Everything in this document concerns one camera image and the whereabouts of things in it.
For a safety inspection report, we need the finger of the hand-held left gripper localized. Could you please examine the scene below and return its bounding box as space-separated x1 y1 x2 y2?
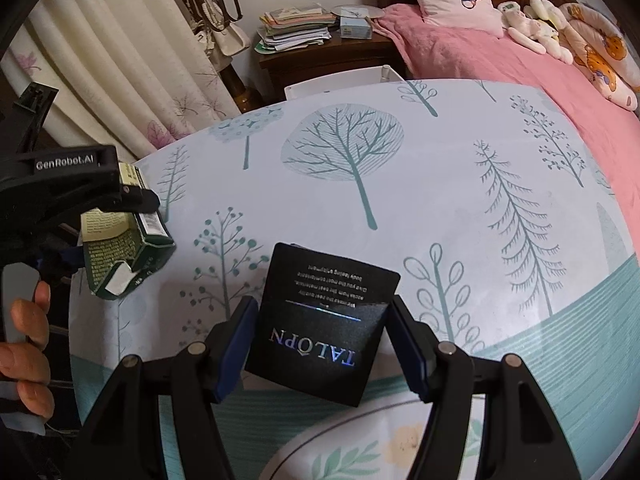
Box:
37 242 86 273
95 165 162 214

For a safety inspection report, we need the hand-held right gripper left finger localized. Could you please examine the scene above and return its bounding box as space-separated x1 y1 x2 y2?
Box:
67 296 258 480

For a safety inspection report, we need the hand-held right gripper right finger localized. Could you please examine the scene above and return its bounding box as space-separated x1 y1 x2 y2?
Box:
387 295 586 480

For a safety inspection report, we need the dark green cardboard box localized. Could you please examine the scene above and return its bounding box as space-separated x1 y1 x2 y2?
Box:
80 162 176 301

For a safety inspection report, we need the black printed card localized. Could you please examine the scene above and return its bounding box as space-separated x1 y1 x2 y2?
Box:
244 242 402 407

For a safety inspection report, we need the person's left hand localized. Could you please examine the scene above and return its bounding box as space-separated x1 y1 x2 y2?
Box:
0 281 54 422

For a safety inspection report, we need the wooden coat stand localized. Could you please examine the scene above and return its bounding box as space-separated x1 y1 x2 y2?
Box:
220 60 263 113

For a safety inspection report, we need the cream floral curtain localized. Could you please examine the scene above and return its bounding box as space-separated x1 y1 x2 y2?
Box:
0 0 241 161

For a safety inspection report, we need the white handbag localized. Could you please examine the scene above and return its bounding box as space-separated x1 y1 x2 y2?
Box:
194 0 252 58

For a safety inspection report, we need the dark wooden nightstand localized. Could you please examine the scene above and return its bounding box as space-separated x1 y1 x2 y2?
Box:
257 35 408 106

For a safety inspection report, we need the stack of papers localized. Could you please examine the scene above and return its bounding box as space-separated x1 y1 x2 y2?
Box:
255 2 337 55

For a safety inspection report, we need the white plastic storage box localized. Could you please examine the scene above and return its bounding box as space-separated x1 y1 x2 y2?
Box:
284 64 407 103

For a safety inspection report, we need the pale blue tissue box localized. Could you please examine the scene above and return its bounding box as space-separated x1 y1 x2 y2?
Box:
339 16 375 41

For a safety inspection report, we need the pink bedsheet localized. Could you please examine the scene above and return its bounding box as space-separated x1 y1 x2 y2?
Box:
372 2 640 241

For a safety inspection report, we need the bear print rolled quilt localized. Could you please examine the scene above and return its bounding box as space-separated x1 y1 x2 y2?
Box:
557 1 640 111

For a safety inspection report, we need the white yellow plush toy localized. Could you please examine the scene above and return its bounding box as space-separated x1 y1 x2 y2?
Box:
522 0 568 31

